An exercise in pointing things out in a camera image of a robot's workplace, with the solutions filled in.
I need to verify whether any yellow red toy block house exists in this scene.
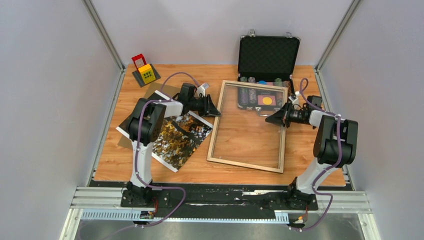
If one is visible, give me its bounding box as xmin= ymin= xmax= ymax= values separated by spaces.
xmin=131 ymin=53 xmax=161 ymax=88

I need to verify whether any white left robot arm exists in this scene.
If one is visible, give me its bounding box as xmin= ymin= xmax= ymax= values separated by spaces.
xmin=122 ymin=83 xmax=221 ymax=207

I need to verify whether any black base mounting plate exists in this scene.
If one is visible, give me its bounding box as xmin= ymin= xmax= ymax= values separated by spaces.
xmin=120 ymin=183 xmax=319 ymax=219

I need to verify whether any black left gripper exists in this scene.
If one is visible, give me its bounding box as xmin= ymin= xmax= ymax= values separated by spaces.
xmin=189 ymin=95 xmax=222 ymax=119

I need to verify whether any autumn leaves photo print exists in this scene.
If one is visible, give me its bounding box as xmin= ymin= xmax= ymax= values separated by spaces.
xmin=115 ymin=90 xmax=215 ymax=174

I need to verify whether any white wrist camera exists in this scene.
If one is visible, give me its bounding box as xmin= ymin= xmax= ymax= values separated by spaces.
xmin=195 ymin=83 xmax=209 ymax=98
xmin=287 ymin=91 xmax=301 ymax=108

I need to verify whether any wooden picture frame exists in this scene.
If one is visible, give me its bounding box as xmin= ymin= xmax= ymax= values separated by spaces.
xmin=206 ymin=79 xmax=288 ymax=174

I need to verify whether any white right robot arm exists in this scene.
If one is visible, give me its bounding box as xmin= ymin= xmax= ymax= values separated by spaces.
xmin=265 ymin=95 xmax=358 ymax=210

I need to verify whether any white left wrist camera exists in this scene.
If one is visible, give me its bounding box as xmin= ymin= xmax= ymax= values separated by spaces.
xmin=195 ymin=83 xmax=209 ymax=98

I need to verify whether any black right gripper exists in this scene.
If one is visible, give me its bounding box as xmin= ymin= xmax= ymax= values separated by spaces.
xmin=264 ymin=101 xmax=306 ymax=128

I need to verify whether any black poker chip case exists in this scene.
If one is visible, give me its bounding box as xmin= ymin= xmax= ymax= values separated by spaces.
xmin=237 ymin=30 xmax=301 ymax=112

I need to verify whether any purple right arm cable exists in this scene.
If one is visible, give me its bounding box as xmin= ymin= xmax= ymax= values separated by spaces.
xmin=287 ymin=78 xmax=344 ymax=232

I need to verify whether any aluminium front rail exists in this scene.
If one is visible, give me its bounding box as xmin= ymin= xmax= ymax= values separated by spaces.
xmin=60 ymin=185 xmax=380 ymax=240

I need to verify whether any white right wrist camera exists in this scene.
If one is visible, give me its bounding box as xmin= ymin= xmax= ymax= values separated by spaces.
xmin=287 ymin=91 xmax=301 ymax=108

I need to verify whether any transparent acrylic sheet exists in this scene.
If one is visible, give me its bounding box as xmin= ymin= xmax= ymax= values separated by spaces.
xmin=211 ymin=83 xmax=287 ymax=169

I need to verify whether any brown backing board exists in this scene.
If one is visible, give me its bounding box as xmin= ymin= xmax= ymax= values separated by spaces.
xmin=118 ymin=85 xmax=184 ymax=149

